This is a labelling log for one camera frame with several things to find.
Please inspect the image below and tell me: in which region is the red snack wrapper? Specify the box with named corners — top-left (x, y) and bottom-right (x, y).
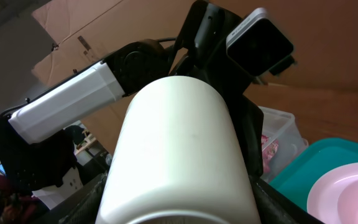
top-left (261, 135), bottom-right (278, 174)

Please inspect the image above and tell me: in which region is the clear plastic bin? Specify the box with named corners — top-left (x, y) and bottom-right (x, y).
top-left (260, 106), bottom-right (308, 182)

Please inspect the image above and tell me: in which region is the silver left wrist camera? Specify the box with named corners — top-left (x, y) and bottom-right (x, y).
top-left (226, 7), bottom-right (294, 77)

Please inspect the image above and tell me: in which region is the cream plastic cup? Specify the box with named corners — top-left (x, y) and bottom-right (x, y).
top-left (96, 76), bottom-right (260, 224)

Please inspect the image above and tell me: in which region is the teal serving tray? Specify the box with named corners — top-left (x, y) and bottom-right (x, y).
top-left (270, 138), bottom-right (358, 211)

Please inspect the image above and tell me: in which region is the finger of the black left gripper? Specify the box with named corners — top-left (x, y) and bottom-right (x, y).
top-left (224, 95), bottom-right (264, 177)

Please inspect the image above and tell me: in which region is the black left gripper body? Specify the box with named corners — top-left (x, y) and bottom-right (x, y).
top-left (168, 0), bottom-right (298, 103)

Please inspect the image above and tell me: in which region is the cardboard backdrop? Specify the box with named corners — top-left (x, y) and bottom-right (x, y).
top-left (32, 0), bottom-right (358, 152)

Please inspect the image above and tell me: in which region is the pink plate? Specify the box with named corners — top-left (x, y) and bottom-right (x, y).
top-left (307, 162), bottom-right (358, 223)

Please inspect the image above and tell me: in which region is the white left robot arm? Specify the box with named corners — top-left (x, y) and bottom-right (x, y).
top-left (0, 1), bottom-right (294, 191)

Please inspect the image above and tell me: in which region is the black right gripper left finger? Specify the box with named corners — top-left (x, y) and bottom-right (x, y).
top-left (39, 173), bottom-right (107, 224)

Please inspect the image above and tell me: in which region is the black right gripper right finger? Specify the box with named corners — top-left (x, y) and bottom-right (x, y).
top-left (250, 177), bottom-right (322, 224)

